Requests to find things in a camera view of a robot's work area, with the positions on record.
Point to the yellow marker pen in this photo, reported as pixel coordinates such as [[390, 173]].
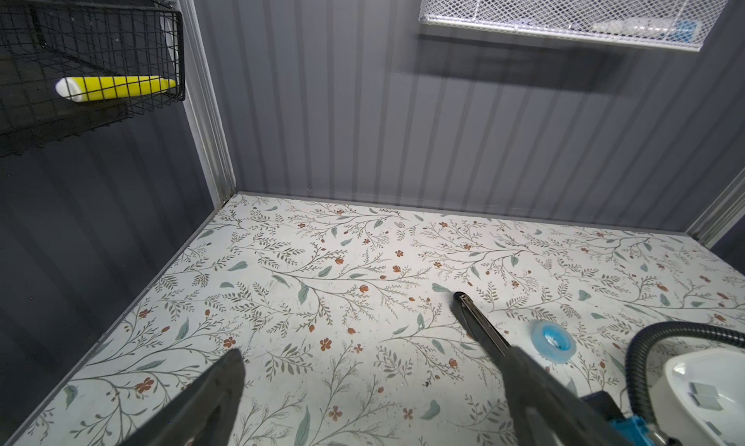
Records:
[[106, 88]]

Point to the blue tape roll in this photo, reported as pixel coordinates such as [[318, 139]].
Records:
[[553, 342]]

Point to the black stapler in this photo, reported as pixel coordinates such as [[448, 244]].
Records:
[[479, 328]]

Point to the floral table mat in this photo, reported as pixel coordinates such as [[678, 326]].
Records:
[[342, 315]]

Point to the white plastic tray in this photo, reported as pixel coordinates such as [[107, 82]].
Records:
[[699, 399]]

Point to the white wire mesh basket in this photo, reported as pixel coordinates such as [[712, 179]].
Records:
[[666, 24]]

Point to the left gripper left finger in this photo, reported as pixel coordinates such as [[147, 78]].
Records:
[[204, 413]]

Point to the black wire basket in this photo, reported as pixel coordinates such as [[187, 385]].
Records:
[[43, 41]]

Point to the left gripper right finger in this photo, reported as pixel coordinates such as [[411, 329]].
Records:
[[544, 412]]

